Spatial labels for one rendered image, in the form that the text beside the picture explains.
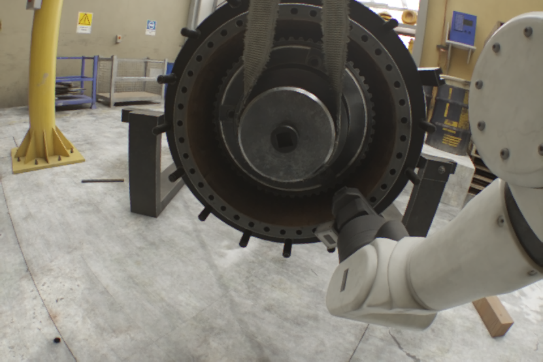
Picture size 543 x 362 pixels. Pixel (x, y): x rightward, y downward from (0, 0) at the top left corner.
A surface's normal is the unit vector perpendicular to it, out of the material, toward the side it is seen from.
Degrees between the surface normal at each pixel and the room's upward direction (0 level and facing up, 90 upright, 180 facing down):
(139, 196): 90
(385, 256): 39
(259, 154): 90
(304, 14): 90
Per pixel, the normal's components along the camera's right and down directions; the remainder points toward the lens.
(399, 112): -0.14, 0.28
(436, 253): -0.97, -0.25
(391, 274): -0.58, -0.55
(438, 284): -0.88, 0.29
